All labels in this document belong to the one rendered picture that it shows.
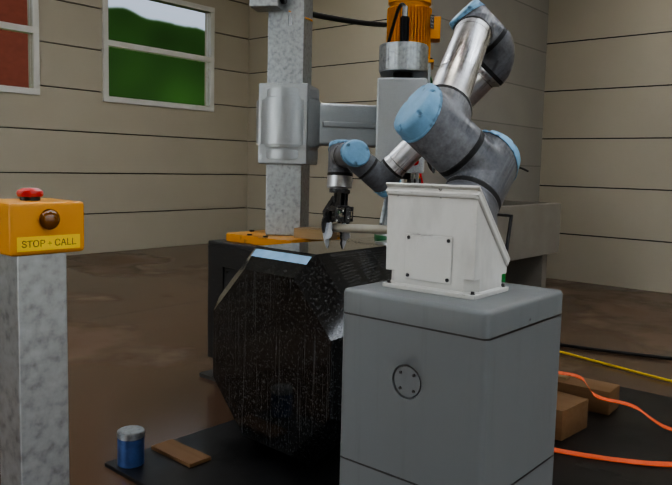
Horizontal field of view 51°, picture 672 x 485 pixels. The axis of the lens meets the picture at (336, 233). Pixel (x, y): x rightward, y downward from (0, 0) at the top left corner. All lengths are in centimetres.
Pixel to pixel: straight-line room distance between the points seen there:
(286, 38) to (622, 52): 465
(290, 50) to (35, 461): 278
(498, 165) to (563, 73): 612
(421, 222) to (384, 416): 47
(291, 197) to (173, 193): 627
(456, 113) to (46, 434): 114
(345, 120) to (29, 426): 277
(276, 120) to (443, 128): 194
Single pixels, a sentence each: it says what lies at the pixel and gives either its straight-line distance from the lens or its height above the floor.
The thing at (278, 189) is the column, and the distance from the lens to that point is 364.
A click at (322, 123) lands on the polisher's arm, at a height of 137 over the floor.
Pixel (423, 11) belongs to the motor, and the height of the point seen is 197.
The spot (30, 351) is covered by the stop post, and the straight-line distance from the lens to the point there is 119.
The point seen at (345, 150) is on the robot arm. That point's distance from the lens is 232.
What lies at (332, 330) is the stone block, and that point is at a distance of 245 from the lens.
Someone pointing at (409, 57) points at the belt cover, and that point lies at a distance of 315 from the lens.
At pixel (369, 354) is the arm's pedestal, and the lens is 169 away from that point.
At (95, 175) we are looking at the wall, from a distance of 916.
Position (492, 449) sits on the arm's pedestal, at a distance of 162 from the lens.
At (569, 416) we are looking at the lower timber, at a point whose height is 11.
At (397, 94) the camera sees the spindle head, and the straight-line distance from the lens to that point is 315.
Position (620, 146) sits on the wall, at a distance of 759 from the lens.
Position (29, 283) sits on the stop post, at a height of 95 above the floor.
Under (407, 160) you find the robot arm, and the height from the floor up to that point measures 117.
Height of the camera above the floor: 114
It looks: 5 degrees down
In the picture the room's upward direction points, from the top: 1 degrees clockwise
